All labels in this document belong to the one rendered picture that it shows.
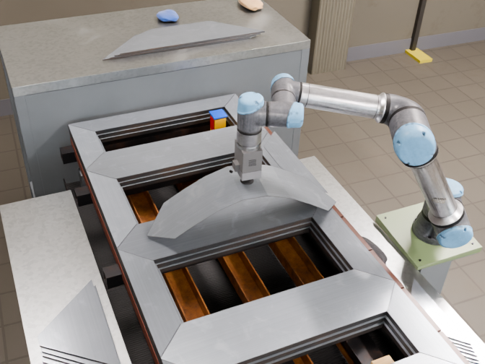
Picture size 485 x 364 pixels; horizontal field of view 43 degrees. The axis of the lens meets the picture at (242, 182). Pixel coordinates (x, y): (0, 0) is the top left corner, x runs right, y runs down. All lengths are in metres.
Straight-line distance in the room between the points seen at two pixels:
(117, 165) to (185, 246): 0.51
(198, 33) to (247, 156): 1.08
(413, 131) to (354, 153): 2.18
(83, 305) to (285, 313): 0.61
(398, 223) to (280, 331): 0.83
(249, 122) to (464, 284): 1.81
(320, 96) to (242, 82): 0.94
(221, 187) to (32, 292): 0.68
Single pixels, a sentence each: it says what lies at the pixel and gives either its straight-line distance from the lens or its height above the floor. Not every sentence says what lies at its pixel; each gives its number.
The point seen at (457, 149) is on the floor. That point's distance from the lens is 4.26.
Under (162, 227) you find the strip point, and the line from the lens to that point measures 1.98.
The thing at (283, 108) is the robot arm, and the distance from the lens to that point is 1.79.
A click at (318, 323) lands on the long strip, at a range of 1.78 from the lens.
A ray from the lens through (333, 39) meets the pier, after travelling 4.82.
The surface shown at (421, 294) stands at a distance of 2.14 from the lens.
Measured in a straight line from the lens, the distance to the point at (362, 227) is 2.38.
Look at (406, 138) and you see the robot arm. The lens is 1.84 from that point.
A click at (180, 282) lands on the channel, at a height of 0.68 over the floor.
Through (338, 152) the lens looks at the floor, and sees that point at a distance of 3.98.
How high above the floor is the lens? 2.22
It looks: 37 degrees down
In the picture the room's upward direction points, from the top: 3 degrees clockwise
